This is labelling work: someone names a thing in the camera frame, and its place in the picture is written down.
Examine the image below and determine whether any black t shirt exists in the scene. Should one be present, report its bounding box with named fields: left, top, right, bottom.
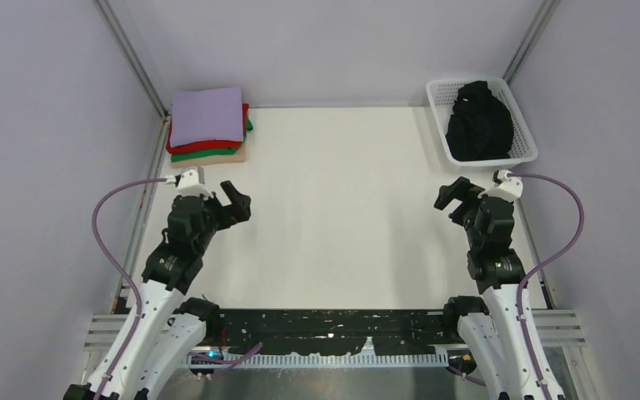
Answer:
left=446, top=81, right=514, bottom=162

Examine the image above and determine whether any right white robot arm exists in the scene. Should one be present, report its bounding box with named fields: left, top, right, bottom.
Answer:
left=434, top=177, right=566, bottom=399

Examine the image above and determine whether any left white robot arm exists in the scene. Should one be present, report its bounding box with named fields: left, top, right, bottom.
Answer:
left=64, top=176, right=252, bottom=399

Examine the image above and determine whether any folded beige t shirt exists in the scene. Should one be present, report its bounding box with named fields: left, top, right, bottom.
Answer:
left=170, top=144, right=246, bottom=168

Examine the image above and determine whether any folded red t shirt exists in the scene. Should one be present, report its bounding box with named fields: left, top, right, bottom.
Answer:
left=165, top=102, right=250, bottom=156

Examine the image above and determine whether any white plastic basket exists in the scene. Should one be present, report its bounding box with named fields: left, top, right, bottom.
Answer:
left=425, top=75, right=538, bottom=171

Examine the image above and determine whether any folded green t shirt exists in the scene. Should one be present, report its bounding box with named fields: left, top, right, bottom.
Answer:
left=170, top=117, right=255, bottom=163

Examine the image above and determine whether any folded lavender t shirt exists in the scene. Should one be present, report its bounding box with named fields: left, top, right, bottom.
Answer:
left=170, top=86, right=245, bottom=147

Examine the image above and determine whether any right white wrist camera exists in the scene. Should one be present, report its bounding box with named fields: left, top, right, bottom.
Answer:
left=477, top=169, right=524, bottom=203

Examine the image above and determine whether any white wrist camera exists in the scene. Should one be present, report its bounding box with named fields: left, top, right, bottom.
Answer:
left=477, top=169, right=524, bottom=203
left=164, top=166, right=213, bottom=200

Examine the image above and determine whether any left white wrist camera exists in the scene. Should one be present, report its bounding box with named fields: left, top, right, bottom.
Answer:
left=164, top=166, right=213, bottom=200

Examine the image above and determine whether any white slotted cable duct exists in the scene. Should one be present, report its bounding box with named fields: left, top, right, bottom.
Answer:
left=104, top=352, right=451, bottom=370

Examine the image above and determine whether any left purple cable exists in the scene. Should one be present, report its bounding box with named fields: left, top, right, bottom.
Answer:
left=91, top=177, right=180, bottom=400

